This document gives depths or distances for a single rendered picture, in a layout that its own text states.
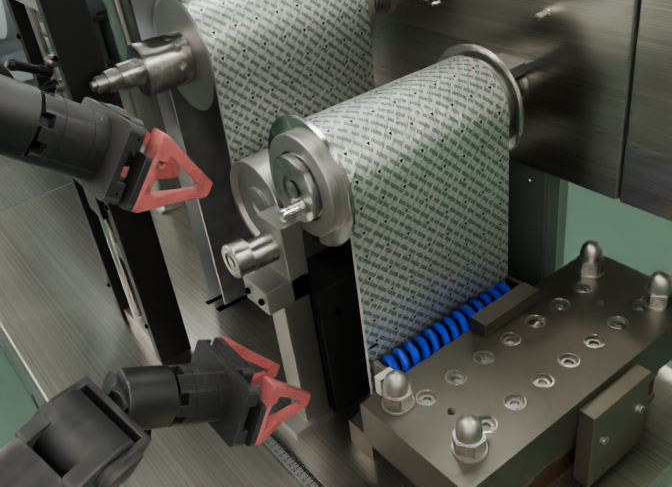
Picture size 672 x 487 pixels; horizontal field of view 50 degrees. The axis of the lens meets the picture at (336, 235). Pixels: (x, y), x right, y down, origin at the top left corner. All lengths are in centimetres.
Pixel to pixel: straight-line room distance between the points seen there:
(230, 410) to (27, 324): 66
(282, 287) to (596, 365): 35
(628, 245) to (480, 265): 200
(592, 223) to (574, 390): 221
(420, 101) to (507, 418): 34
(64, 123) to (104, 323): 70
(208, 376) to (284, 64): 41
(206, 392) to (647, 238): 241
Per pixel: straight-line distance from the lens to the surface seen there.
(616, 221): 303
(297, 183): 74
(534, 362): 85
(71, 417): 63
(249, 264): 78
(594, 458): 86
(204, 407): 70
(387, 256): 79
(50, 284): 139
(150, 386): 67
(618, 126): 88
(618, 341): 89
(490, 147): 85
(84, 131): 59
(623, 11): 84
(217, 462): 97
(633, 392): 86
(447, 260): 86
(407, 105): 78
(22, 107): 57
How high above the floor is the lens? 161
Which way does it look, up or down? 33 degrees down
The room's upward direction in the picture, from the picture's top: 8 degrees counter-clockwise
